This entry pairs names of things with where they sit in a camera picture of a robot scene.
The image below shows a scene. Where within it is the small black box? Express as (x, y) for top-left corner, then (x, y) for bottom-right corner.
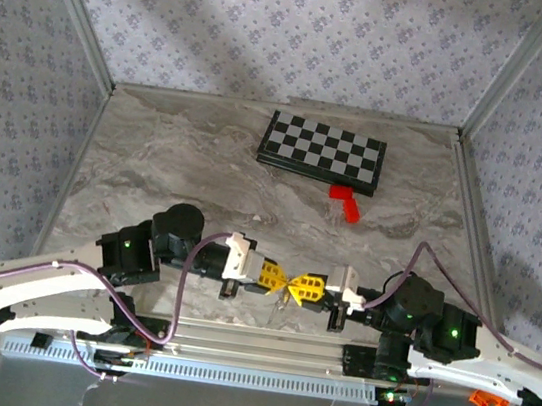
(30, 331), (54, 350)

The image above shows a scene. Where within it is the grey slotted cable duct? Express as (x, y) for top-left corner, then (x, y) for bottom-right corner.
(0, 331), (381, 406)

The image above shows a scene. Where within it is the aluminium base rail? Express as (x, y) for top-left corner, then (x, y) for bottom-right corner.
(0, 290), (530, 406)

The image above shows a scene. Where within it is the red plastic block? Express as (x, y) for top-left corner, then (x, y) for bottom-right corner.
(324, 183), (366, 226)

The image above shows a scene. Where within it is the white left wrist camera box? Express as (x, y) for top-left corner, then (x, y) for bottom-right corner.
(219, 229), (270, 287)

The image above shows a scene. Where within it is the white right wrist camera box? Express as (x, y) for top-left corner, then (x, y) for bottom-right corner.
(324, 263), (372, 312)

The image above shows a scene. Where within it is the orange pipe elbow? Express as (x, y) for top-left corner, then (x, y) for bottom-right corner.
(468, 388), (513, 406)

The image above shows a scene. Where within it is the black grey chessboard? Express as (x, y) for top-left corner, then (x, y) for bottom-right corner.
(252, 107), (391, 199)

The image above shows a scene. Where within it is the aluminium frame post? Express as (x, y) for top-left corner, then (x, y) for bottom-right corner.
(13, 0), (129, 94)
(459, 0), (542, 151)

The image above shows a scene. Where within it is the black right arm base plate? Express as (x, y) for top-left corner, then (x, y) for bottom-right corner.
(338, 342), (434, 389)

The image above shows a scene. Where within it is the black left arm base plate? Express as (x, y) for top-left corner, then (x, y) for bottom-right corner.
(75, 307), (170, 354)

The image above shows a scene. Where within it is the small circuit board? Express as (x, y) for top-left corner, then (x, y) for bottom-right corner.
(93, 347), (150, 373)
(376, 387), (415, 406)

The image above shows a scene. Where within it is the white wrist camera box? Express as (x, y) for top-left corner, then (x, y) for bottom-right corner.
(219, 229), (270, 287)
(324, 263), (372, 312)

